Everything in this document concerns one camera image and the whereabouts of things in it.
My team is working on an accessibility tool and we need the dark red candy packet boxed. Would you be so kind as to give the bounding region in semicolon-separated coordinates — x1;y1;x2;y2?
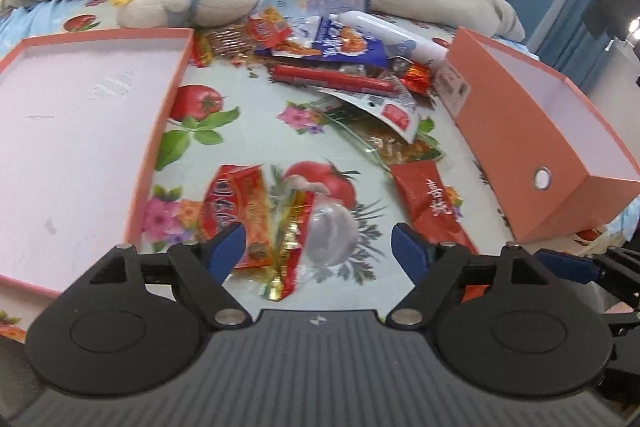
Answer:
390;160;478;285

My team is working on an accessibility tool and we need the green clear snack bag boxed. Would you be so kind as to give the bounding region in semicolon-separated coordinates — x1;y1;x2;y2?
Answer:
311;98;445;170

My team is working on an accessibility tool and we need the white red jerky bag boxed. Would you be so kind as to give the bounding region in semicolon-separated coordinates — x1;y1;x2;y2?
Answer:
318;88;420;144

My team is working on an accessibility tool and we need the long red sausage stick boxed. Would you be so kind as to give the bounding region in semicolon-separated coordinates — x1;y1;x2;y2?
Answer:
269;65;395;95

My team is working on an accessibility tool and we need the brown spicy strip packet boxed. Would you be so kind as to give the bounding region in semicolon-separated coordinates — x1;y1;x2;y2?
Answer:
191;24;255;67

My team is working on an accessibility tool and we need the red round-logo snack packet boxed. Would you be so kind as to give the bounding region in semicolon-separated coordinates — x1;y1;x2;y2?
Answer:
246;8;292;50

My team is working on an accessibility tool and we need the blue white noodle snack bag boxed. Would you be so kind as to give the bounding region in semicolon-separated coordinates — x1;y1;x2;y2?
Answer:
256;16;387;67

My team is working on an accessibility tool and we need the red gold snack packet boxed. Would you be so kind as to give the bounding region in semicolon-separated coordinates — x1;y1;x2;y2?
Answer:
198;165;317;301

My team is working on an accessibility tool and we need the orange storage box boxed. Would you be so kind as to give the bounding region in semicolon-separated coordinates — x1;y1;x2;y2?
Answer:
433;28;639;243

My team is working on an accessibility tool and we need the orange box lid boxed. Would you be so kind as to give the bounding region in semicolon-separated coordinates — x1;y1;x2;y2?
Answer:
1;28;193;296

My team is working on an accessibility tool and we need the blue curtain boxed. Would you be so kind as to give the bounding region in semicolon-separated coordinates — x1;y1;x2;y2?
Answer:
537;0;611;93

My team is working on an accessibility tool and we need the floral bed sheet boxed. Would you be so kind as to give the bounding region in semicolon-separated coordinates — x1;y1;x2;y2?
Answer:
0;0;640;343

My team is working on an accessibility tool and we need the shiny red foil packet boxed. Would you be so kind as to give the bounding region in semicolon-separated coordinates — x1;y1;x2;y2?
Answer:
399;63;432;95

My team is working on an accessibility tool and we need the white spray bottle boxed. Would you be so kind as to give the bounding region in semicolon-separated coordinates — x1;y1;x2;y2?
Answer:
336;11;448;65

